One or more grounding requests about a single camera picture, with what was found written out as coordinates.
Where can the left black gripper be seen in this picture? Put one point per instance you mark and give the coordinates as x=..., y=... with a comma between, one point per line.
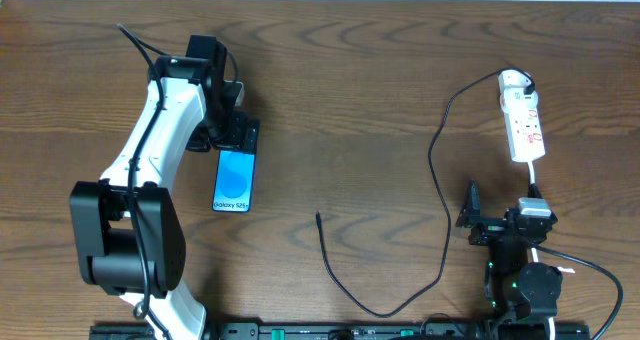
x=239, y=137

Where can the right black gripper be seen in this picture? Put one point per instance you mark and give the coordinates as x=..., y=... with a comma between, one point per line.
x=492, y=228

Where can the blue Galaxy smartphone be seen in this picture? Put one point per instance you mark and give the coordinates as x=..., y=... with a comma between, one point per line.
x=234, y=182

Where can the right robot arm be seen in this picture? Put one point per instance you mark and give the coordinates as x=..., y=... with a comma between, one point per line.
x=523, y=292

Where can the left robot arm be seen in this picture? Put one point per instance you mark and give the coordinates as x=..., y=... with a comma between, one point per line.
x=128, y=237

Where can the white power strip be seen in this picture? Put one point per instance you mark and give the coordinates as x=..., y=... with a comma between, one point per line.
x=518, y=101

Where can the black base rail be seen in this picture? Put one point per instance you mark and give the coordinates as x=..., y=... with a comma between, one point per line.
x=432, y=330

